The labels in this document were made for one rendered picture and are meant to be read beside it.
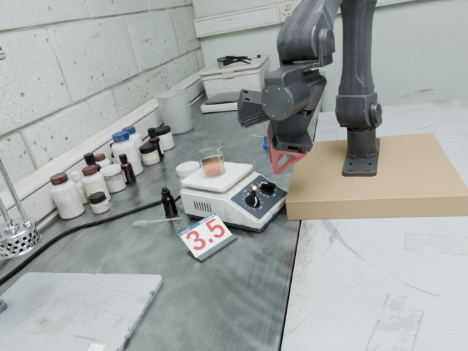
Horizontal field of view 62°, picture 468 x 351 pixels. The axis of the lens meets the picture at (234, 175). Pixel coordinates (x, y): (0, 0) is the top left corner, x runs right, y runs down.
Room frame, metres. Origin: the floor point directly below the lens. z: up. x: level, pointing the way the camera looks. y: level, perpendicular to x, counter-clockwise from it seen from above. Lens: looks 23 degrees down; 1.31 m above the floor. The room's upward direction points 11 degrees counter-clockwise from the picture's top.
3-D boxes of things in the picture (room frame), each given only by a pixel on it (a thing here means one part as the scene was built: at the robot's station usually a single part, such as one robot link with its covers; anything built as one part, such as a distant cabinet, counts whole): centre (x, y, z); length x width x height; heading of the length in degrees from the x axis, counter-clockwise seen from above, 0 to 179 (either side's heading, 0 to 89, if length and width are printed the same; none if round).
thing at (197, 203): (0.76, 0.02, 0.94); 0.22 x 0.13 x 0.08; 51
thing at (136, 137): (1.22, 0.31, 0.96); 0.06 x 0.06 x 0.11
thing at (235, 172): (0.78, 0.04, 0.98); 0.12 x 0.12 x 0.01; 51
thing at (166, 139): (1.30, 0.22, 0.94); 0.07 x 0.07 x 0.07
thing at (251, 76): (2.05, -0.12, 0.97); 0.37 x 0.31 x 0.14; 163
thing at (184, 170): (0.88, 0.11, 0.94); 0.06 x 0.06 x 0.08
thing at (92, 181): (0.95, 0.36, 0.95); 0.06 x 0.06 x 0.10
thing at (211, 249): (0.64, 0.07, 0.92); 0.09 x 0.06 x 0.04; 127
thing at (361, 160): (0.81, -0.30, 0.98); 0.20 x 0.07 x 0.08; 155
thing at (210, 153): (0.77, 0.04, 1.02); 0.06 x 0.05 x 0.08; 146
